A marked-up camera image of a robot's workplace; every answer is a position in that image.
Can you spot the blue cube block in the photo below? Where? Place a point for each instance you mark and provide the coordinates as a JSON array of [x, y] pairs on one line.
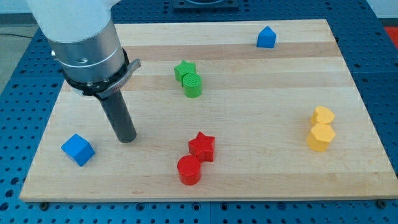
[[78, 149]]

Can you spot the blue pentagon block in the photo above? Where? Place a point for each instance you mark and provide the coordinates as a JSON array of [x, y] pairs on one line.
[[266, 38]]

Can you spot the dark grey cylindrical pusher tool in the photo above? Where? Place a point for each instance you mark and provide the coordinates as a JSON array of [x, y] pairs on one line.
[[118, 115]]

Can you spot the yellow hexagon block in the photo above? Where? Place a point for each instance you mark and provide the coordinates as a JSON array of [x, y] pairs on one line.
[[320, 137]]

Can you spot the green star block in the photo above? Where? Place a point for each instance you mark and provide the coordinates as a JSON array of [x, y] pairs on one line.
[[183, 69]]

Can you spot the green cylinder block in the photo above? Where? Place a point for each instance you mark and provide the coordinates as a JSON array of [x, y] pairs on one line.
[[192, 85]]

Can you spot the yellow heart block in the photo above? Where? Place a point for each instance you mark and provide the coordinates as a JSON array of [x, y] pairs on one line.
[[322, 115]]

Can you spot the red cylinder block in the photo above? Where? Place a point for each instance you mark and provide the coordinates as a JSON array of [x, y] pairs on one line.
[[189, 170]]

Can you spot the red star block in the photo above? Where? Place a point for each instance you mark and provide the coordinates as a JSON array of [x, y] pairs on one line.
[[203, 147]]

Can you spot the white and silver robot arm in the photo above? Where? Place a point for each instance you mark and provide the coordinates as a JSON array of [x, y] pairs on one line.
[[84, 40]]

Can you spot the wooden board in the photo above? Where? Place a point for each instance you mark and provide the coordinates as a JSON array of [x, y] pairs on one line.
[[256, 102]]

